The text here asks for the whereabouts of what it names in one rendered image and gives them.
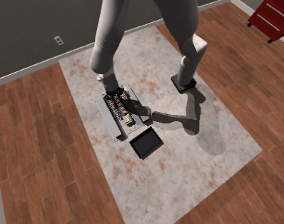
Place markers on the grey relay panel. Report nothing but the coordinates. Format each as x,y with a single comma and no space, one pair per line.
117,124

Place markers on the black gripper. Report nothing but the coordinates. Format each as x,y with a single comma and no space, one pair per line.
109,95

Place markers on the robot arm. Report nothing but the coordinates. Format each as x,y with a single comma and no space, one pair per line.
181,18

